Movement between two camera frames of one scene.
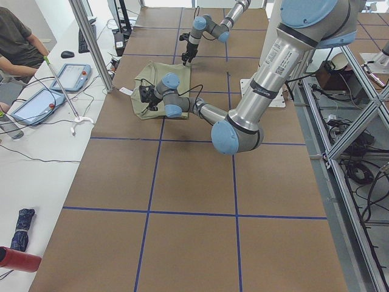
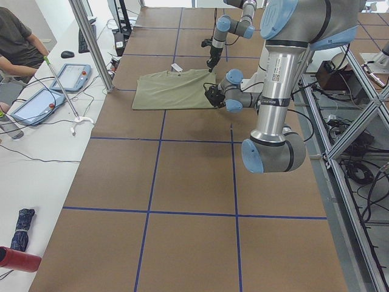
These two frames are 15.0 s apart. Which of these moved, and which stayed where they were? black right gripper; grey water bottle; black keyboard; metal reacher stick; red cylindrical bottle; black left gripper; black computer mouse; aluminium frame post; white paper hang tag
Moved: black right gripper; black left gripper; white paper hang tag
Stayed: aluminium frame post; black computer mouse; grey water bottle; metal reacher stick; red cylindrical bottle; black keyboard
